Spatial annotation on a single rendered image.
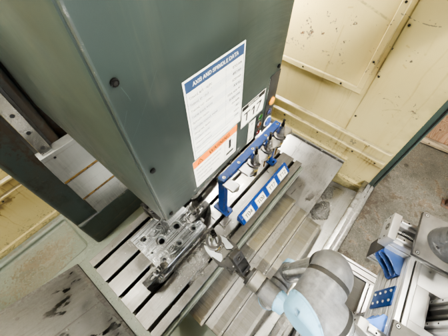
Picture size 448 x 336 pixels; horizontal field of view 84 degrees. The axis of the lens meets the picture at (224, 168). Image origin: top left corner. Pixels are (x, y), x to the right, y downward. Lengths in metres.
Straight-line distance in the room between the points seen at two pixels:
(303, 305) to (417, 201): 2.47
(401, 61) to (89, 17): 1.23
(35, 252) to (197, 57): 1.79
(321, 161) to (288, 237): 0.56
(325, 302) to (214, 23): 0.63
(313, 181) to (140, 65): 1.52
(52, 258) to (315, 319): 1.62
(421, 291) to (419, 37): 0.99
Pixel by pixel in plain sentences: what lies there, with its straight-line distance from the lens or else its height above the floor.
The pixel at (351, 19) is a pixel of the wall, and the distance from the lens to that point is 1.35.
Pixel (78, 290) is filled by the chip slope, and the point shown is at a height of 0.66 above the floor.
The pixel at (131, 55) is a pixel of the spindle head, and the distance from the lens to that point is 0.33.
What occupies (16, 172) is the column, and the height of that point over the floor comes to 1.39.
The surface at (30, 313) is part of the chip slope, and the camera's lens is 1.73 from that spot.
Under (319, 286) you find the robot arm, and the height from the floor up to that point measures 1.50.
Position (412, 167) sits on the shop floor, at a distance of 3.29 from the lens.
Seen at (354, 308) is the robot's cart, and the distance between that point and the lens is 2.16.
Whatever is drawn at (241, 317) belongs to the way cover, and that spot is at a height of 0.71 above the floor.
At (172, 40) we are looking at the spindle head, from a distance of 0.37.
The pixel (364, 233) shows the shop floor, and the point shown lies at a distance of 2.62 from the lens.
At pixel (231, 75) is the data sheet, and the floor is 1.88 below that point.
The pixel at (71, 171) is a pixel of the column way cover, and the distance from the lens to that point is 1.26.
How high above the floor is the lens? 2.17
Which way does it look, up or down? 56 degrees down
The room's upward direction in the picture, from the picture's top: straight up
